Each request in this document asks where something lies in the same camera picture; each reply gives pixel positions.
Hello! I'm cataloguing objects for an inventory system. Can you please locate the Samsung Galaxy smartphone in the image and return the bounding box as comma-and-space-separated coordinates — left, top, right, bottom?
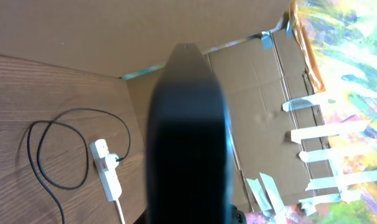
146, 44, 234, 223

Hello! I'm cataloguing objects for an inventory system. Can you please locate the black charging cable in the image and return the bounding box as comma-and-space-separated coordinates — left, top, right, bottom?
27, 108, 132, 224

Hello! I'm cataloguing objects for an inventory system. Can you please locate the white USB charger adapter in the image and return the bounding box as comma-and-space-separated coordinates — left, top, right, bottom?
103, 153, 119, 170

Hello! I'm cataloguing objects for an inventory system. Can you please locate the cardboard panel with tape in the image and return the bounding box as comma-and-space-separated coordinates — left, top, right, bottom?
126, 27, 342, 215

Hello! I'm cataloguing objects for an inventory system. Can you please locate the white power strip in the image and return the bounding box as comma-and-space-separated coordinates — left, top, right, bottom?
90, 139, 122, 202

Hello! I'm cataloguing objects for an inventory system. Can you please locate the colourful painted sheet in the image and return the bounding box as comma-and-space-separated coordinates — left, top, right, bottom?
284, 0, 377, 223

